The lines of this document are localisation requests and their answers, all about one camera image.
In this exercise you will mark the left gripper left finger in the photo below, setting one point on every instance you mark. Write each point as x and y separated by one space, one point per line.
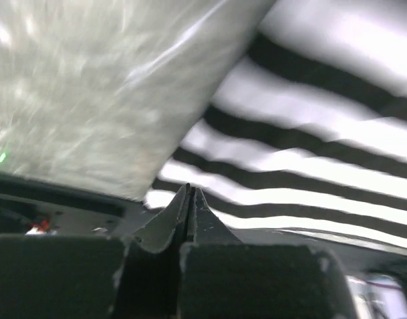
132 276

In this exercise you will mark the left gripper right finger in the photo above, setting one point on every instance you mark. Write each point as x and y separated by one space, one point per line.
222 277

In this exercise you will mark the black white striped tank top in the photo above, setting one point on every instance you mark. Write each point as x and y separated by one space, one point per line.
308 131

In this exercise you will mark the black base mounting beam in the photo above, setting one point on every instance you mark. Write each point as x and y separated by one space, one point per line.
74 211

